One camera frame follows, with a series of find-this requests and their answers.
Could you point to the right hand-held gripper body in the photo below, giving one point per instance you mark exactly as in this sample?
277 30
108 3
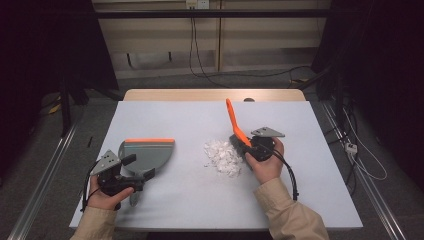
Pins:
264 148

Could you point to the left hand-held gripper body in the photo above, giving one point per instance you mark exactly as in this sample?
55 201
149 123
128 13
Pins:
111 183

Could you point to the grey dustpan with orange edge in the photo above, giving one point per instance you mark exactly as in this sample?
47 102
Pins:
150 155

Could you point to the pile of white paper scraps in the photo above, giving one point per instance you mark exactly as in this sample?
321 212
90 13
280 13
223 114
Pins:
223 156

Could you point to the orange brush with grey bristles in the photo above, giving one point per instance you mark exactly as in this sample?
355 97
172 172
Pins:
237 126

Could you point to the person's left hand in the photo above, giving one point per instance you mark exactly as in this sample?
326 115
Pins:
106 201

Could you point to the person's right hand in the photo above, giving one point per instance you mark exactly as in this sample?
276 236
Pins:
266 170

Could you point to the wooden table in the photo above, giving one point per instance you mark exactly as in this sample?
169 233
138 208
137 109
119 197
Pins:
183 95

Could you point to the black horizontal bar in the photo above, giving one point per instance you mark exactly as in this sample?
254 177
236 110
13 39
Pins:
213 13

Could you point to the dark curtain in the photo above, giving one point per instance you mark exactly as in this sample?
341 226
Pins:
383 50
40 43

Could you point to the metal floor rail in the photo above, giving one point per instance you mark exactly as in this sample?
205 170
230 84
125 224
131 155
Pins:
43 173
363 173

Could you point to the white wall socket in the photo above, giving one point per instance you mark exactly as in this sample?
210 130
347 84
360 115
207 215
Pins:
197 3

